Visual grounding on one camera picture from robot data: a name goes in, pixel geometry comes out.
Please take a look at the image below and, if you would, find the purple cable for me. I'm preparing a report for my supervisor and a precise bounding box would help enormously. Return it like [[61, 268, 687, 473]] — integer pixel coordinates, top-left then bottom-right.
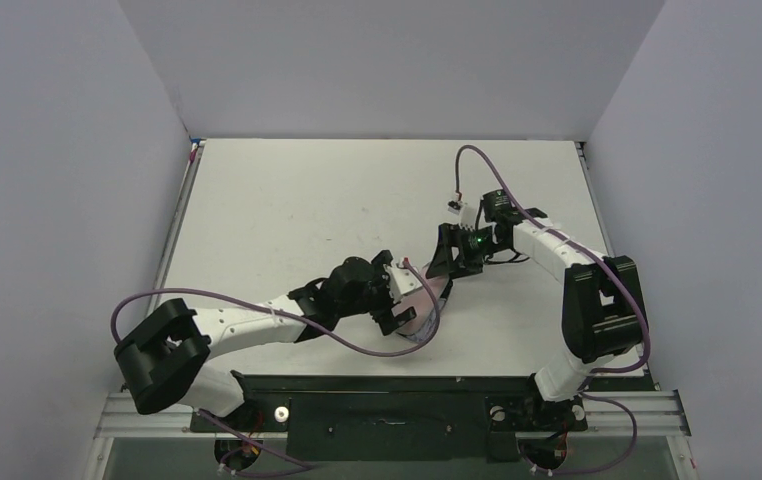
[[455, 144, 653, 477], [109, 259, 443, 478]]

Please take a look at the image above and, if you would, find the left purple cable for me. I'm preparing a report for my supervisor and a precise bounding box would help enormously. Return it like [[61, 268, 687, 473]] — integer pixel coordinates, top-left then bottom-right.
[[109, 259, 443, 478]]

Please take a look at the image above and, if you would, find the pink umbrella case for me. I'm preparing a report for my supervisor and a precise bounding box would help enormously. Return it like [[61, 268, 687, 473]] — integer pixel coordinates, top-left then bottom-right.
[[393, 265, 453, 343]]

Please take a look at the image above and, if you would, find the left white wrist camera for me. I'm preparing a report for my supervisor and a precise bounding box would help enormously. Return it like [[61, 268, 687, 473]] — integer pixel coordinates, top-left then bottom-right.
[[384, 257, 423, 303]]

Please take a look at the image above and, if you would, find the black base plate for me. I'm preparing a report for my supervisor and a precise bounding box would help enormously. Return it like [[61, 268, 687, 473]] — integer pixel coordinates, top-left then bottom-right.
[[190, 374, 655, 464]]

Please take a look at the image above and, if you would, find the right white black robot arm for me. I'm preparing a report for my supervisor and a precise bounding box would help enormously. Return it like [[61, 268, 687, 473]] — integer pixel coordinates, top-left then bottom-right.
[[425, 189, 649, 402]]

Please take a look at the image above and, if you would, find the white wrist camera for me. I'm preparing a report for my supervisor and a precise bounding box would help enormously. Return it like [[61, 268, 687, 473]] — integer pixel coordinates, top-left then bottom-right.
[[447, 192, 478, 230], [384, 257, 423, 303]]

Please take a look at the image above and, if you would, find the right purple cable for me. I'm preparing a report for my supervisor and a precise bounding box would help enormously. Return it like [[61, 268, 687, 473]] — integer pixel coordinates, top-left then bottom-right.
[[455, 144, 653, 477]]

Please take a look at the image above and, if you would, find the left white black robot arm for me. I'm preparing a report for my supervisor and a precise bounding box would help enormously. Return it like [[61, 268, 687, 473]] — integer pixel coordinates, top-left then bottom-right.
[[111, 250, 429, 417]]

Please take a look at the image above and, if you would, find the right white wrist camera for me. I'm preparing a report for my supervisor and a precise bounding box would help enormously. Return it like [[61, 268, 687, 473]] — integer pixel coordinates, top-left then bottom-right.
[[447, 192, 478, 230]]

